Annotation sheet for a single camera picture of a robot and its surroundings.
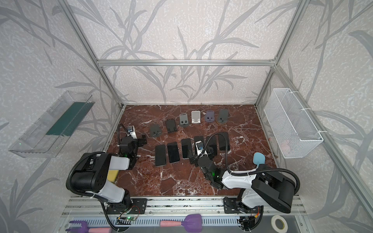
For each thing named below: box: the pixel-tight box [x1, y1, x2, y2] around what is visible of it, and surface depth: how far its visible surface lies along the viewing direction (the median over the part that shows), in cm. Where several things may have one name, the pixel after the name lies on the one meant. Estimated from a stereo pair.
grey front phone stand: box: [218, 108, 229, 123], surface depth 107 cm
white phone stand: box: [191, 110, 201, 124], surface depth 110 cm
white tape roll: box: [270, 214, 289, 233], surface depth 70 cm
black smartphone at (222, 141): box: [219, 131, 230, 151], surface depth 102 cm
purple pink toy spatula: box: [159, 213, 203, 233], surface depth 70 cm
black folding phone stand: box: [165, 118, 177, 133], surface depth 104 cm
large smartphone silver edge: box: [181, 138, 194, 159], surface depth 98 cm
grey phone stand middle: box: [179, 113, 189, 125], surface depth 107 cm
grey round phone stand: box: [204, 110, 215, 123], surface depth 110 cm
